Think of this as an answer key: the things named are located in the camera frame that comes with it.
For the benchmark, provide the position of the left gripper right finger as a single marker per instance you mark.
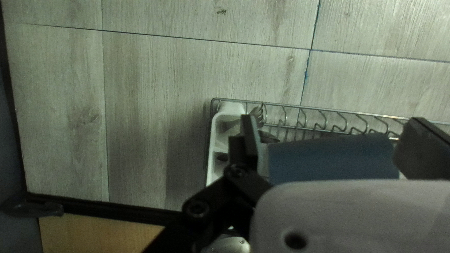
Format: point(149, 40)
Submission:
point(425, 151)

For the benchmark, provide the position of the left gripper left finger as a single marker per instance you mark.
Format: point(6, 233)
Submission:
point(246, 179)

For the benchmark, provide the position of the black spoon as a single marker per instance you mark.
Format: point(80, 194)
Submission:
point(270, 138)

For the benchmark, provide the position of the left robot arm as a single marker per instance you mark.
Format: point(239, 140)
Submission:
point(225, 246)

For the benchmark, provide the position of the black fork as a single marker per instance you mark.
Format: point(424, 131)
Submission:
point(259, 117)

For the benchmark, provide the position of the dark blue cup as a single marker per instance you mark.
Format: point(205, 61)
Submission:
point(330, 158)

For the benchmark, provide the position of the white cutlery holder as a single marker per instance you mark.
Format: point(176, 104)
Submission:
point(225, 116)

